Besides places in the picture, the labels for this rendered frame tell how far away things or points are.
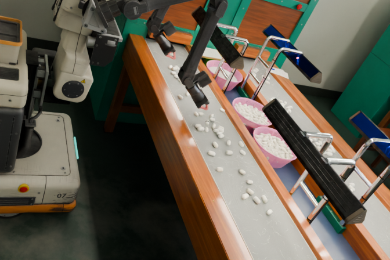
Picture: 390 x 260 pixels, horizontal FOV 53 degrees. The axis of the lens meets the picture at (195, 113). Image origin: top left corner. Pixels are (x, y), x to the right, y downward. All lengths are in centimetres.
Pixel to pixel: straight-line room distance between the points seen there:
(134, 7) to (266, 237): 105
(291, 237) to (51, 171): 123
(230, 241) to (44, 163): 112
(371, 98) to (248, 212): 326
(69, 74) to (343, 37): 363
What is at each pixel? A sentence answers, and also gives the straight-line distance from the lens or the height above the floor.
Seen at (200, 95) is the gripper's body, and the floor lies 90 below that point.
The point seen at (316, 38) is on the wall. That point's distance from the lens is 467.
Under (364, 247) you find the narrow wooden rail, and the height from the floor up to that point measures 73.
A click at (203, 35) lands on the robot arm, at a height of 120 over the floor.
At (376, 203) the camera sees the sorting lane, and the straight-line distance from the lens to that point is 229.
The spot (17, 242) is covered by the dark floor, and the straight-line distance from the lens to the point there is 221.
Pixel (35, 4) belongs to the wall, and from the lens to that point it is 351.
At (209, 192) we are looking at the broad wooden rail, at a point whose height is 76.
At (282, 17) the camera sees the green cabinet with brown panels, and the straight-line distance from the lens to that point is 304.
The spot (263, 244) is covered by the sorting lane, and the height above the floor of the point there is 74.
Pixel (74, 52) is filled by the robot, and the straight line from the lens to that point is 189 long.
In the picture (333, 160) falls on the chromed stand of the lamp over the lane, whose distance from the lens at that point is 152.
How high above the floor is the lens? 179
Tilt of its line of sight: 31 degrees down
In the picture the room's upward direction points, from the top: 25 degrees clockwise
